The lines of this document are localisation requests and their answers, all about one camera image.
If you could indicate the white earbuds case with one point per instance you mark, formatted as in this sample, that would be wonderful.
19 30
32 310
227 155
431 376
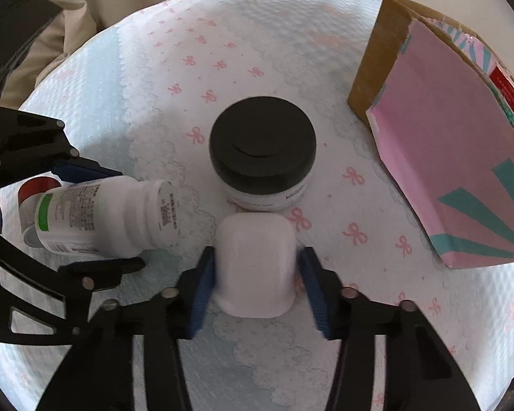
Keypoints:
255 265

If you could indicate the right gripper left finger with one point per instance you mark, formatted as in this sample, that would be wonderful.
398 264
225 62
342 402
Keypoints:
97 371

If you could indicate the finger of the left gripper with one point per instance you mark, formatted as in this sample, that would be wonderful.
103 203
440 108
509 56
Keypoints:
80 170
81 279

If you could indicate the pink cardboard box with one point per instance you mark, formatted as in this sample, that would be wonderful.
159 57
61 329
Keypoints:
442 129

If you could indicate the black-lidded white jar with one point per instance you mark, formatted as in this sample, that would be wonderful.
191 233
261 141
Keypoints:
263 149

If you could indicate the red carton box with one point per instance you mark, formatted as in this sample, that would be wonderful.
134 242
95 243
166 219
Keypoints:
504 83

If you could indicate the white pill bottle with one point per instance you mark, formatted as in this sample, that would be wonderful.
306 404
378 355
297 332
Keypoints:
114 217

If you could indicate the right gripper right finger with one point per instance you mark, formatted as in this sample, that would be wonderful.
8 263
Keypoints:
421 373

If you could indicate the red-lidded small jar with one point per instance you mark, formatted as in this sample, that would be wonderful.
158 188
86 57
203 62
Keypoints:
28 196

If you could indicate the blue white patterned tablecloth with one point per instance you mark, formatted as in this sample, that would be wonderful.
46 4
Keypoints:
141 98

